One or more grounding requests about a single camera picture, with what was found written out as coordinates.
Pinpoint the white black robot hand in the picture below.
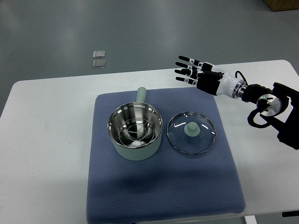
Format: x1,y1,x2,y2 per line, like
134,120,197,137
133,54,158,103
175,56,248,99

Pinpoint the glass lid green knob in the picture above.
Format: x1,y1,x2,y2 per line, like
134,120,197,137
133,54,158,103
167,112,216,155

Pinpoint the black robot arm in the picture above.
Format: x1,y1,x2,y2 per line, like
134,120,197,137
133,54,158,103
235,71,299,150

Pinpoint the green steel pot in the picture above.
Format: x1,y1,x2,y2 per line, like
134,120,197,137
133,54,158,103
107,87,163,161

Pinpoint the brown cardboard box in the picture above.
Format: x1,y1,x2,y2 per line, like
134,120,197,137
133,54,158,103
264,0,299,12

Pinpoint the blue quilted mat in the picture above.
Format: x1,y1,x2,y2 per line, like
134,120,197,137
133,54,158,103
86,87,246,224

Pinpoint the upper floor metal plate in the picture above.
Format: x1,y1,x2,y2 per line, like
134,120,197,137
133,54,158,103
93,50,105,58

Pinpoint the wire steamer rack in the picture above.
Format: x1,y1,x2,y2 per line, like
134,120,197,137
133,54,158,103
117,118,155,147

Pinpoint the black table bracket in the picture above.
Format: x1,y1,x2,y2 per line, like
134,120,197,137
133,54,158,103
282,210,299,217

